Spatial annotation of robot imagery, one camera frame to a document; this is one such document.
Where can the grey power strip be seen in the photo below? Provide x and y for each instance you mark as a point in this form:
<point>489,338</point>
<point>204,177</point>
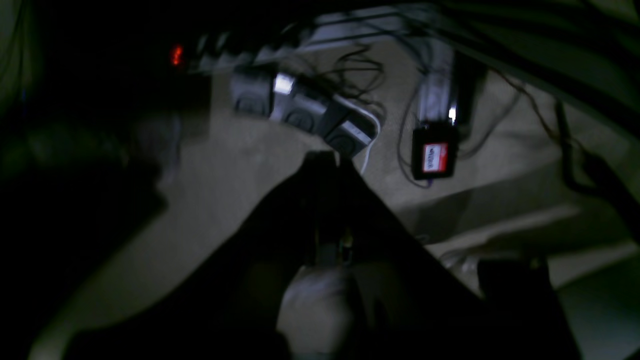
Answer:
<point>219,52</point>

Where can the black power adapter red label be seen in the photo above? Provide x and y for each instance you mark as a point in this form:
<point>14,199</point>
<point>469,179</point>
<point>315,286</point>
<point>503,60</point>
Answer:
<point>434,151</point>

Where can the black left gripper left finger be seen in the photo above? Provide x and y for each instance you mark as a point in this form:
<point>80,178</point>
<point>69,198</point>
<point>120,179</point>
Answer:
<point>228,308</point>

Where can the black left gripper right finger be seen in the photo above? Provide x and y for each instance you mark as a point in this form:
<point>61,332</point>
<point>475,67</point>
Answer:
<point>420,311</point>

